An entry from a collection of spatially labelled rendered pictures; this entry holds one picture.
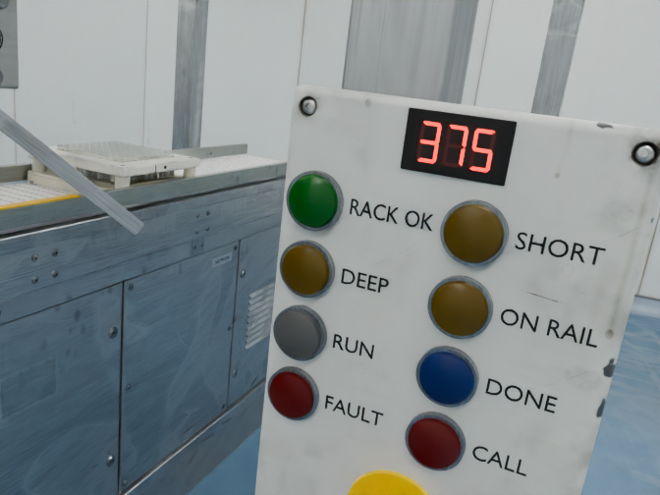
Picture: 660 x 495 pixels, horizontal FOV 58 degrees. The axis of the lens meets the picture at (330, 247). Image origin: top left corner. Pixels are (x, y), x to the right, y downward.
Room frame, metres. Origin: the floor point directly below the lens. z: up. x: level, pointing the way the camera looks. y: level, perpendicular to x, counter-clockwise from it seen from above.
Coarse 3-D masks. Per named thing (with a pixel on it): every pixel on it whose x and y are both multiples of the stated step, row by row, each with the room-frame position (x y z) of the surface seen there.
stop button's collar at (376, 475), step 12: (360, 480) 0.28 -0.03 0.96; (372, 480) 0.27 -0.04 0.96; (384, 480) 0.27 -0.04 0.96; (396, 480) 0.27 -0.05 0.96; (408, 480) 0.27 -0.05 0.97; (360, 492) 0.28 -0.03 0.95; (372, 492) 0.27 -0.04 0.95; (384, 492) 0.27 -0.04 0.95; (396, 492) 0.27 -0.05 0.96; (408, 492) 0.27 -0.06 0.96; (420, 492) 0.26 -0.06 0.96
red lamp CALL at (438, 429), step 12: (420, 420) 0.27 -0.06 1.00; (432, 420) 0.26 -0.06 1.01; (420, 432) 0.26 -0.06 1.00; (432, 432) 0.26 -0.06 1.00; (444, 432) 0.26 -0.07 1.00; (420, 444) 0.26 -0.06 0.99; (432, 444) 0.26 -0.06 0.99; (444, 444) 0.26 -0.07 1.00; (456, 444) 0.26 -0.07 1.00; (420, 456) 0.26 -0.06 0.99; (432, 456) 0.26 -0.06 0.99; (444, 456) 0.26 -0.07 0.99; (456, 456) 0.26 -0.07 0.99
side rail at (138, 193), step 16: (192, 176) 1.29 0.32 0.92; (208, 176) 1.32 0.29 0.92; (224, 176) 1.38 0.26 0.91; (240, 176) 1.45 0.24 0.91; (256, 176) 1.52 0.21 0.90; (272, 176) 1.60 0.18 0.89; (112, 192) 1.05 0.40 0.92; (128, 192) 1.09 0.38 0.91; (144, 192) 1.13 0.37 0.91; (160, 192) 1.17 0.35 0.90; (176, 192) 1.22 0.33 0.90; (16, 208) 0.87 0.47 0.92; (32, 208) 0.89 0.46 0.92; (48, 208) 0.92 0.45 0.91; (64, 208) 0.95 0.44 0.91; (80, 208) 0.98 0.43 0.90; (96, 208) 1.02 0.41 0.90; (0, 224) 0.84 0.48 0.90; (16, 224) 0.86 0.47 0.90
